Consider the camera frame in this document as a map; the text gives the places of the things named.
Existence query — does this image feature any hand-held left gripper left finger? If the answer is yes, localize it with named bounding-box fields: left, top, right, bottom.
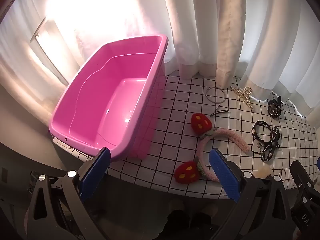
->
left=26, top=147, right=112, bottom=240

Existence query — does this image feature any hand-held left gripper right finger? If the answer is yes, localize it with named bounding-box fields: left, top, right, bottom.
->
left=209, top=147, right=296, bottom=240

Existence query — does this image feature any pink headband with red strawberries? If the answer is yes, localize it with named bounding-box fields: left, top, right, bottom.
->
left=174, top=113, right=249, bottom=185

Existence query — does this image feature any black printed lanyard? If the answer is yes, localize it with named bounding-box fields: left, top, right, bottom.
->
left=251, top=121, right=281, bottom=162

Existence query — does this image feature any thin dark hair clip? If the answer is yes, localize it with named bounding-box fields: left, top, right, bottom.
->
left=209, top=109, right=229, bottom=117

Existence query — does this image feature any black sport watch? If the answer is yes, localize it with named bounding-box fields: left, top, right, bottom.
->
left=267, top=96, right=282, bottom=119

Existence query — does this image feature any pink plastic basin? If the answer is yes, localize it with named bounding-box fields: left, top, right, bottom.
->
left=49, top=34, right=168, bottom=162

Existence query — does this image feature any cream hair accessory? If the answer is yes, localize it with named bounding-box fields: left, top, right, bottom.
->
left=257, top=167, right=273, bottom=180

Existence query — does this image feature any silver bangle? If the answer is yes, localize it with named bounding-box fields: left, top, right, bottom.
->
left=206, top=87, right=227, bottom=104

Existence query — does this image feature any pearl hair claw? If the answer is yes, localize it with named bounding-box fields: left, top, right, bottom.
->
left=230, top=86, right=253, bottom=110

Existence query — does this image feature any white grid tablecloth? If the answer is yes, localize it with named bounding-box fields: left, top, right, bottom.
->
left=51, top=74, right=320, bottom=200

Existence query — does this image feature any beige curtain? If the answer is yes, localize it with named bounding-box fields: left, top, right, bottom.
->
left=215, top=10, right=242, bottom=88

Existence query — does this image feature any white sheer curtain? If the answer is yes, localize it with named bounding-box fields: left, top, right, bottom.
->
left=0, top=0, right=320, bottom=120

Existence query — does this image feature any white window frame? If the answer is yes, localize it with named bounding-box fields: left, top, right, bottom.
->
left=29, top=17, right=71, bottom=86

